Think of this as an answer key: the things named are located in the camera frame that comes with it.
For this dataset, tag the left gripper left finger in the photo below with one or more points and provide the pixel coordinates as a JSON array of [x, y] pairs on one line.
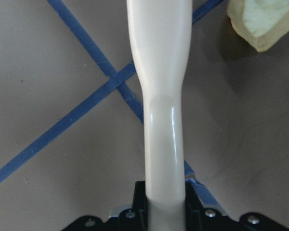
[[130, 219]]

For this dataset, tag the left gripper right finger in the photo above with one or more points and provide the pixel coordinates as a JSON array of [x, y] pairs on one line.
[[199, 218]]

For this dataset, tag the beige brush black bristles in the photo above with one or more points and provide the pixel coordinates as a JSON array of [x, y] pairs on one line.
[[160, 36]]

